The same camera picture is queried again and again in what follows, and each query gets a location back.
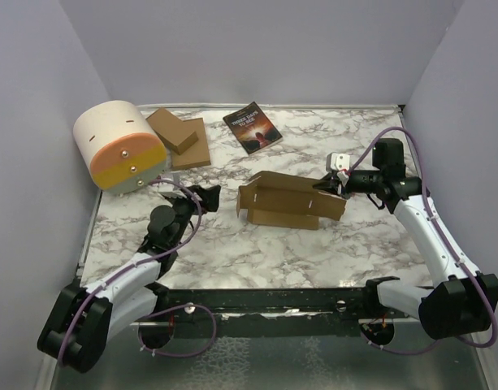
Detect cream orange cylindrical drawer unit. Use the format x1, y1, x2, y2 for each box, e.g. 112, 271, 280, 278
73, 100, 167, 195

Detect folded brown cardboard box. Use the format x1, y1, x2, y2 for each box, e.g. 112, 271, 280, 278
146, 108, 198, 154

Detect purple cable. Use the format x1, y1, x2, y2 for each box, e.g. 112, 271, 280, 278
348, 127, 498, 355
56, 177, 217, 365

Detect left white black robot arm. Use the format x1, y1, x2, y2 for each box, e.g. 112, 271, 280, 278
37, 185, 221, 373

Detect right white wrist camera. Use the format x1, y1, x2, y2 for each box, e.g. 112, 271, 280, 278
326, 152, 350, 173

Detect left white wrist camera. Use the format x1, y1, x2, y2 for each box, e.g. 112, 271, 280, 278
157, 174, 184, 199

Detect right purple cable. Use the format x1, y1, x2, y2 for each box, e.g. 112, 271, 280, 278
348, 127, 498, 355

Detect dark paperback book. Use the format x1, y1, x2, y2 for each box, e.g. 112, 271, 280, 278
223, 102, 283, 155

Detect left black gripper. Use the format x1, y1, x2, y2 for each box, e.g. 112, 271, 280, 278
168, 184, 220, 248

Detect flat brown cardboard box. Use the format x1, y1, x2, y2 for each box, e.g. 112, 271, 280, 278
171, 118, 211, 171

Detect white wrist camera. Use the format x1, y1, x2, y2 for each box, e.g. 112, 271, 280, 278
157, 174, 184, 199
326, 152, 350, 173

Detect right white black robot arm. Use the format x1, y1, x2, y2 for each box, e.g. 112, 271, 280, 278
315, 138, 498, 340

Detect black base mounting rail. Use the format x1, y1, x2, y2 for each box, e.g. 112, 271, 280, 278
126, 286, 420, 338

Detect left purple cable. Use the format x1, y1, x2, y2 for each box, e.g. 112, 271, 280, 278
56, 177, 217, 365

